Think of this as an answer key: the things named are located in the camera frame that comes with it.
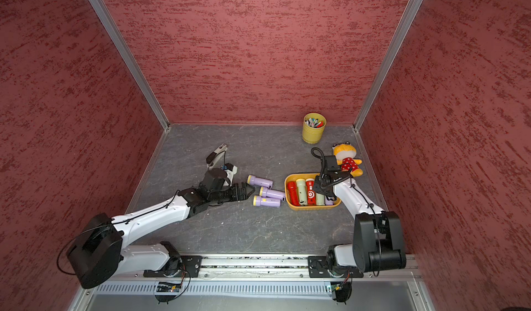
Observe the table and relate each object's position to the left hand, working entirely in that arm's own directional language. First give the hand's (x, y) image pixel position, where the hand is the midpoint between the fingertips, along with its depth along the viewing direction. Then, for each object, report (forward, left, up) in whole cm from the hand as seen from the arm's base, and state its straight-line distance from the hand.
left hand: (246, 194), depth 82 cm
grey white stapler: (+23, +19, -8) cm, 31 cm away
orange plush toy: (+24, -47, -3) cm, 52 cm away
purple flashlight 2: (+4, -7, -6) cm, 10 cm away
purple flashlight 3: (0, -5, -7) cm, 8 cm away
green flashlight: (+4, -24, -6) cm, 25 cm away
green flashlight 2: (+2, -32, -7) cm, 33 cm away
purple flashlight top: (+10, -8, -8) cm, 14 cm away
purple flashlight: (0, -35, -6) cm, 36 cm away
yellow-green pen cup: (+38, -32, +2) cm, 49 cm away
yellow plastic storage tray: (+11, -20, -5) cm, 24 cm away
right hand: (+5, -32, -5) cm, 32 cm away
